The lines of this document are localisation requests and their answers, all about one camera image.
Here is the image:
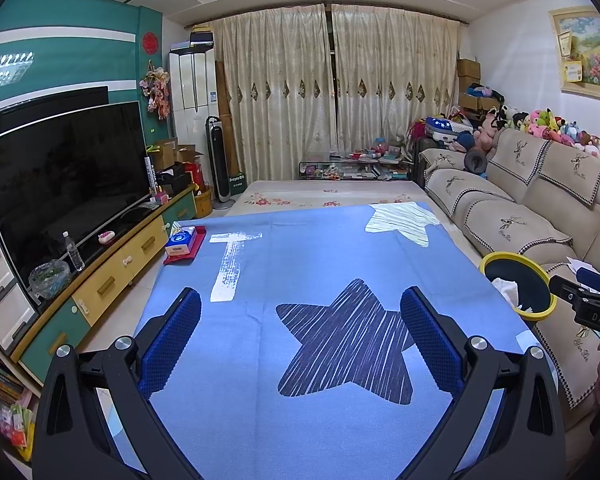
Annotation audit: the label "white cloth towel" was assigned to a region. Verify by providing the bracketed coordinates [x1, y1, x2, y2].
[492, 278, 532, 312]

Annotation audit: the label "blue tissue pack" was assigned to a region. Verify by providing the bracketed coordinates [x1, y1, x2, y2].
[166, 228, 196, 259]

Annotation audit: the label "papers on sofa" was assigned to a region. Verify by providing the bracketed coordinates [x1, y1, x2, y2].
[567, 257, 600, 283]

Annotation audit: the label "wooden tv cabinet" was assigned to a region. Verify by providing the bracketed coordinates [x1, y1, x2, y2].
[9, 186, 196, 384]

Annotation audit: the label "red tray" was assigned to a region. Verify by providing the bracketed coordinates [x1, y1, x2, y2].
[163, 226, 207, 264]

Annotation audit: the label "low glass toy shelf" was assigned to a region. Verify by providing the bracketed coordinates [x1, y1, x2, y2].
[298, 153, 412, 181]

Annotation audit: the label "pile of plush toys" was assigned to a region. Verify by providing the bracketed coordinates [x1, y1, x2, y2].
[406, 104, 600, 162]

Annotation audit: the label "blue star tablecloth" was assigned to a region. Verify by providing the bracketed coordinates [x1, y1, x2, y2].
[97, 200, 562, 480]

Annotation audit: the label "floral floor mattress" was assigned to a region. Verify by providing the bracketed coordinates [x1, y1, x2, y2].
[226, 180, 428, 216]

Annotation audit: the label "framed flower painting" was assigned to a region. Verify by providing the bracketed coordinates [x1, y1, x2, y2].
[550, 6, 600, 100]

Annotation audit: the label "black tower fan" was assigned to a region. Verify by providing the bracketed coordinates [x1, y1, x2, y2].
[206, 116, 230, 205]

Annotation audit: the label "clear water bottle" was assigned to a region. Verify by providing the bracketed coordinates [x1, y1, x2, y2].
[62, 231, 85, 272]

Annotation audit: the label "glass ashtray bowl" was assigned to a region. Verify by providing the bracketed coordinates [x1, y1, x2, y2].
[29, 259, 72, 300]

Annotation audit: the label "beige sectional sofa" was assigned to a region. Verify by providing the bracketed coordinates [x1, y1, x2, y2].
[417, 127, 600, 430]

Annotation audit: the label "beige embroidered curtains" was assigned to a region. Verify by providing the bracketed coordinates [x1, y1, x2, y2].
[211, 4, 462, 182]

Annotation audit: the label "white standing air conditioner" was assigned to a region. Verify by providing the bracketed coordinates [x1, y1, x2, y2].
[168, 27, 219, 157]

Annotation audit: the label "stacked cardboard boxes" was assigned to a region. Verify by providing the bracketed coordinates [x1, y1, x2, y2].
[456, 58, 505, 113]

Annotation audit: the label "yellow rim black trash bin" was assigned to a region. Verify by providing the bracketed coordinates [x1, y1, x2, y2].
[479, 252, 557, 323]

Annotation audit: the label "black flat television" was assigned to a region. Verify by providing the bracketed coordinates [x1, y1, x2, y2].
[0, 101, 149, 281]

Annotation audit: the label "artificial flower decoration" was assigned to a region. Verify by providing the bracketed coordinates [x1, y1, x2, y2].
[140, 61, 171, 120]

